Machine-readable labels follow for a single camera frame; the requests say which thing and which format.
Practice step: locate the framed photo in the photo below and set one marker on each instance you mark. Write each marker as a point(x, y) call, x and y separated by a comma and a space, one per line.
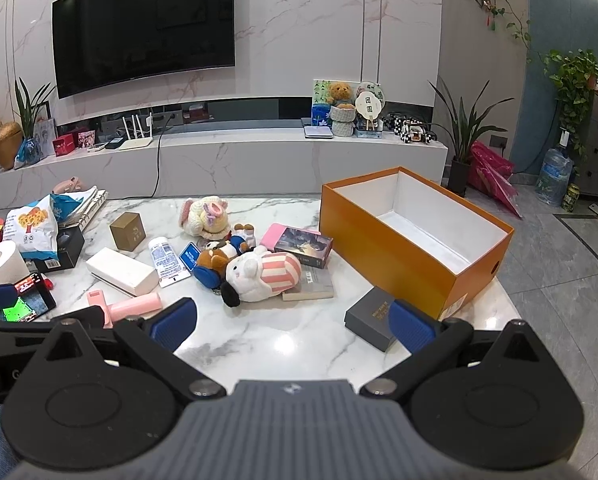
point(44, 132)

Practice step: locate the large blue water bottle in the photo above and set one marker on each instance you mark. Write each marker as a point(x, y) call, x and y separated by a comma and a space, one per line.
point(554, 172)

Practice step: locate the white rectangular box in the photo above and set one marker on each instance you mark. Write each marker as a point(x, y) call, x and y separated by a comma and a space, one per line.
point(121, 271)

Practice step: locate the black white toy cars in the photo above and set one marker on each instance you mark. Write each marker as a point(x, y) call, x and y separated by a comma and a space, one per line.
point(411, 131)

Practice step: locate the white wifi router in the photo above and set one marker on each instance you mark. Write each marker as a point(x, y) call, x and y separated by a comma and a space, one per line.
point(135, 137)

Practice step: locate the green landscape painting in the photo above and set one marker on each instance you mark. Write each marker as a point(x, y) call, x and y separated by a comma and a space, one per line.
point(321, 105)

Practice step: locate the blue card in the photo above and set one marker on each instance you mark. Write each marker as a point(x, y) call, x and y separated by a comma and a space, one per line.
point(190, 256)

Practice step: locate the smartphone with lit screen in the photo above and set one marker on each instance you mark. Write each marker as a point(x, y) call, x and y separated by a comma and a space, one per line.
point(31, 302)

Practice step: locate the white snack bag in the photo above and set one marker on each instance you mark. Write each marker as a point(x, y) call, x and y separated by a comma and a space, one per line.
point(29, 230)

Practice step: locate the pink plastic toy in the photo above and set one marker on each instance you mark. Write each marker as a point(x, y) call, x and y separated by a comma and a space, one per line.
point(66, 185)

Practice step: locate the black flat box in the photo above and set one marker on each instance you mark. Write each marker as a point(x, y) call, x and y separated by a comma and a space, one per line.
point(69, 250)

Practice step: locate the green can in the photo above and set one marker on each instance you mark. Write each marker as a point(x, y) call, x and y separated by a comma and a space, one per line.
point(571, 197)

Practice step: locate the green leafy plant blue wrap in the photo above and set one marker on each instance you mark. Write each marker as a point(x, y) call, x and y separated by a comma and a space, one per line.
point(29, 115)

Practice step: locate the long-leaf potted plant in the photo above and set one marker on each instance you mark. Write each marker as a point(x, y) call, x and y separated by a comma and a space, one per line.
point(461, 130)

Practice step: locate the golden round vase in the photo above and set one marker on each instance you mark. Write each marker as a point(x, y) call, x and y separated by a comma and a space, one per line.
point(5, 145)

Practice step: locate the brown dog plush blue outfit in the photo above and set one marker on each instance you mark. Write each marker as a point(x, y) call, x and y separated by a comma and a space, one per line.
point(214, 260)

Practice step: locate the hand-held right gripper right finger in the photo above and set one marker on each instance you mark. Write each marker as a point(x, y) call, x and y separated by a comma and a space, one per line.
point(410, 327)

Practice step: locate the green pothos plant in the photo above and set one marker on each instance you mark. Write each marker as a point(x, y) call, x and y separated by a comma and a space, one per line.
point(574, 85)

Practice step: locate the black curved television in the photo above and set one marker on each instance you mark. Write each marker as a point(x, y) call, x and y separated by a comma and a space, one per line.
point(144, 25)

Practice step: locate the teddy bear on cabinet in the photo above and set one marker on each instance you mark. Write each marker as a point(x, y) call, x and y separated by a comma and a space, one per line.
point(342, 121)

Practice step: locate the brown teddy bear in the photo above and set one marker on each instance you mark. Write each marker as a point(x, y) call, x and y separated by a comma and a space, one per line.
point(340, 94)

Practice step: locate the dark grey small box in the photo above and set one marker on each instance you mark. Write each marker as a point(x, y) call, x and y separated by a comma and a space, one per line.
point(369, 317)

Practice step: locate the white crochet bunny plush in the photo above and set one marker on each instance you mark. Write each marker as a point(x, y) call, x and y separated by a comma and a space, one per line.
point(206, 215)

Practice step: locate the white plush pink striped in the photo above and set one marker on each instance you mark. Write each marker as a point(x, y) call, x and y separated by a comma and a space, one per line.
point(264, 275)

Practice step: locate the silver laptop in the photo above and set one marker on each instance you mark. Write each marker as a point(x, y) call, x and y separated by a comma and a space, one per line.
point(317, 131)

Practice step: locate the pink handheld roller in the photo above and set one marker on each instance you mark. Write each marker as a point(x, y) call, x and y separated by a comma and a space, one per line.
point(129, 306)

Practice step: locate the orange cardboard box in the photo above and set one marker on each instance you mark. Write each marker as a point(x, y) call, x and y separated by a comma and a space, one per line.
point(379, 245)

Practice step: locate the brown cardboard cube box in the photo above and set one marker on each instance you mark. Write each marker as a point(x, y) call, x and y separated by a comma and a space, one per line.
point(128, 232)

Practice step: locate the red gift box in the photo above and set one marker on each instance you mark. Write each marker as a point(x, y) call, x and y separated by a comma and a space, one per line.
point(65, 145)

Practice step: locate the dark picture card box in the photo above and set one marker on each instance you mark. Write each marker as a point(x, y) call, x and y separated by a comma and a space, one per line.
point(304, 246)

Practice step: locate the round white hand fan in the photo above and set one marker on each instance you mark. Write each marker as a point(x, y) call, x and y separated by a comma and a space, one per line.
point(370, 102)

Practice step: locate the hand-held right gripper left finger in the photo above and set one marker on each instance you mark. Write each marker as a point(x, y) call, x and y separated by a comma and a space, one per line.
point(175, 321)

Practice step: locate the pink folded cloth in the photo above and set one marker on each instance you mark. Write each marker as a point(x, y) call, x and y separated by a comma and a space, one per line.
point(274, 235)

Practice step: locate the toilet paper roll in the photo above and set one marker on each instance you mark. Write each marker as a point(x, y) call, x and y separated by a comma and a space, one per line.
point(1, 262)

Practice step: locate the clear plastic package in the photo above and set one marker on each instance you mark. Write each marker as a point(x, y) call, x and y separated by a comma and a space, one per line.
point(316, 287)

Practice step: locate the white marble tv cabinet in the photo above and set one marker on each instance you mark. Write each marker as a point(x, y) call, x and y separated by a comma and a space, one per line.
point(229, 160)

